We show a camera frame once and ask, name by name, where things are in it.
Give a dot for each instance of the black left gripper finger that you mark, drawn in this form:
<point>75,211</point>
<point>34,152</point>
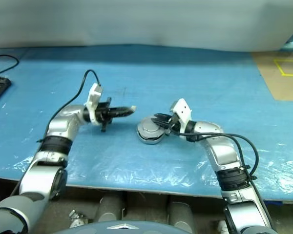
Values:
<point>122,109</point>
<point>119,114</point>

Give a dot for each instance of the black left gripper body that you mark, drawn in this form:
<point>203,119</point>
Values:
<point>103,113</point>

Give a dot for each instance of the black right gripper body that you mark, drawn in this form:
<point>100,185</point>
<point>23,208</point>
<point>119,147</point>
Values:
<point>173,123</point>

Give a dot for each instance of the hinged silver housing lid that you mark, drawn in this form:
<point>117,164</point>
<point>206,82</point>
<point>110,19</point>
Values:
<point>149,128</point>

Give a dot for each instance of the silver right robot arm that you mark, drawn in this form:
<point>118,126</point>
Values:
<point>224,151</point>

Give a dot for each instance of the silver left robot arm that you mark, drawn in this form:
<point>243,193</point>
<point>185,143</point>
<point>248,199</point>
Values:
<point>61,124</point>

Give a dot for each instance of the blue plastic-covered table mat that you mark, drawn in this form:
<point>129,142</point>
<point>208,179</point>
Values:
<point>149,85</point>

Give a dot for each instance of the grey rounded cylinder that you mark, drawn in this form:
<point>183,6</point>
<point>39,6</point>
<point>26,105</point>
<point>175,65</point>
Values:
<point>110,207</point>
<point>180,217</point>

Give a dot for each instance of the brown cardboard sheet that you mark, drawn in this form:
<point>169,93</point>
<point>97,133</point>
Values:
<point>271,80</point>

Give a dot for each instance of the white silver foot piece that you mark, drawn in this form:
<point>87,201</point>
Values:
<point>78,218</point>
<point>222,228</point>

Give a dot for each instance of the grey-blue robot torso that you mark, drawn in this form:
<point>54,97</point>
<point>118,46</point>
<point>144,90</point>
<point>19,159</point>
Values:
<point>119,228</point>

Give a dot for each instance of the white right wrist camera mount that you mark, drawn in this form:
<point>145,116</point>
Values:
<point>183,109</point>

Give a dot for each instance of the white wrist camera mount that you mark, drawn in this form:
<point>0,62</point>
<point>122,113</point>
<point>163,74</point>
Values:
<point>95,93</point>
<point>183,109</point>

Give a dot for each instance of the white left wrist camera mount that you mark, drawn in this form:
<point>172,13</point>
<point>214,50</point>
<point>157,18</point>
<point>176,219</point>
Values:
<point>95,93</point>

